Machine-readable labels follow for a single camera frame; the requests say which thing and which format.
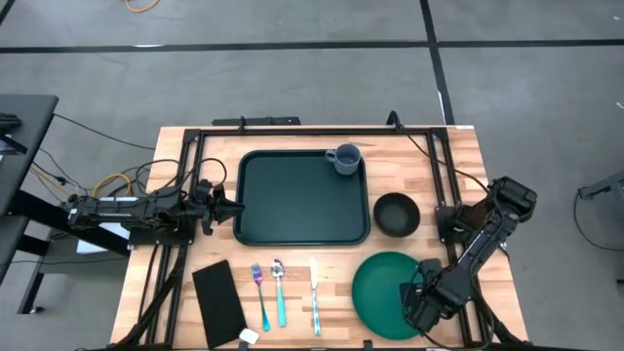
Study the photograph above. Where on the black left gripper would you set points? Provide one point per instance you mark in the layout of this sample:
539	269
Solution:
209	209

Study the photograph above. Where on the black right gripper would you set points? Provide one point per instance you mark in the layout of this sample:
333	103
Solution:
436	295

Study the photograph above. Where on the green round plate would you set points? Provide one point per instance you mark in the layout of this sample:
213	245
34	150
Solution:
375	297

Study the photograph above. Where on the black bowl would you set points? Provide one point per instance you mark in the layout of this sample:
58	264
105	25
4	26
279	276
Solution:
396	214

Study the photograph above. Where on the black cloth napkin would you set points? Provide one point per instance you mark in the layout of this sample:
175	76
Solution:
219	307

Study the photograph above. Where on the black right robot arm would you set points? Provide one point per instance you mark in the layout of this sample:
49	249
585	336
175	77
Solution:
487	234

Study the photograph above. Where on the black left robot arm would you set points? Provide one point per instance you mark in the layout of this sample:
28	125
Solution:
122	212

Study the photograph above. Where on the dark green plastic tray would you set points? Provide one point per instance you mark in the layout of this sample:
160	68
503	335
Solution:
292	205

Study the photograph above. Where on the black bar beyond table edge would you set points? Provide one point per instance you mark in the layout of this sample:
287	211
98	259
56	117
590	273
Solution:
256	121

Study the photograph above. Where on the grey-blue mug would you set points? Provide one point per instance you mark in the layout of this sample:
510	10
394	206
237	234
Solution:
347	163

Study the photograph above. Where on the small white tag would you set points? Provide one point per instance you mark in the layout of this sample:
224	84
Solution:
249	336

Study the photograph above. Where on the black side desk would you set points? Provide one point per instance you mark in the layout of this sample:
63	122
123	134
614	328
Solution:
22	146

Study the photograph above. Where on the grey stand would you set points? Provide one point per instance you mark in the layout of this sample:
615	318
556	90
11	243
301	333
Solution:
604	185

